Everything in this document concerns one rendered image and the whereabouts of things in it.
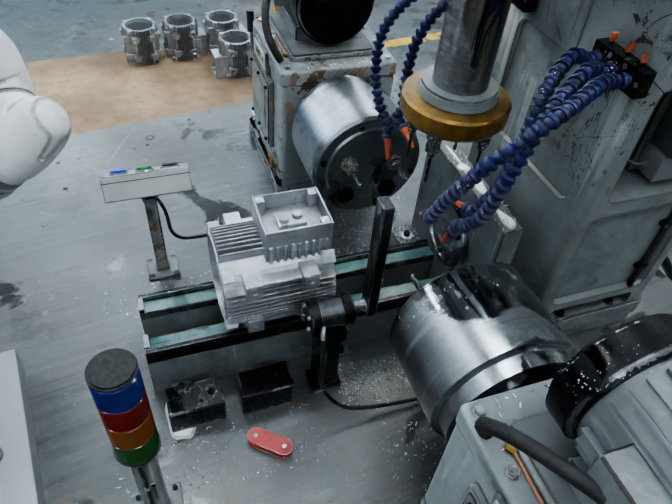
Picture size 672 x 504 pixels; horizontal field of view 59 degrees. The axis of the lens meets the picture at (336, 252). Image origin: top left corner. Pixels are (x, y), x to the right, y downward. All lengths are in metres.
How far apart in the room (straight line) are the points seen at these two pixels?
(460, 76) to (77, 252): 0.97
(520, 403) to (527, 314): 0.16
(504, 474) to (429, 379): 0.21
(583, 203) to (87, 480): 0.96
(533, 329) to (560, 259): 0.29
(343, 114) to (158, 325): 0.57
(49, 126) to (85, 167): 0.67
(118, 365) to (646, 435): 0.57
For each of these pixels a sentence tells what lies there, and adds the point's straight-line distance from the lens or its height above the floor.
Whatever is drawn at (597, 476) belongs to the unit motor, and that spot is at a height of 1.29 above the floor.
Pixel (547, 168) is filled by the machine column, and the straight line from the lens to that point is 1.16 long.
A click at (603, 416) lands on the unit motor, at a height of 1.30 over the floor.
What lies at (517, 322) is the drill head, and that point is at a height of 1.16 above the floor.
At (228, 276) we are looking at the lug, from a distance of 1.01.
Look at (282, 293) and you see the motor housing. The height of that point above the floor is 1.03.
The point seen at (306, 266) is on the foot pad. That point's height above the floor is 1.08.
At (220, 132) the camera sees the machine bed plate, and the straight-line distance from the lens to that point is 1.84.
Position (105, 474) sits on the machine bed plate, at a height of 0.80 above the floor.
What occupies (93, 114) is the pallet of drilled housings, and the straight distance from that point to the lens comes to 3.24.
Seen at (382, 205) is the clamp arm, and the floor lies 1.25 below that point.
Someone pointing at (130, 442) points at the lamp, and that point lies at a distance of 0.84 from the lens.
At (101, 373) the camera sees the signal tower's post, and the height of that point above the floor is 1.22.
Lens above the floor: 1.82
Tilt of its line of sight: 45 degrees down
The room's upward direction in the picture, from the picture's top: 6 degrees clockwise
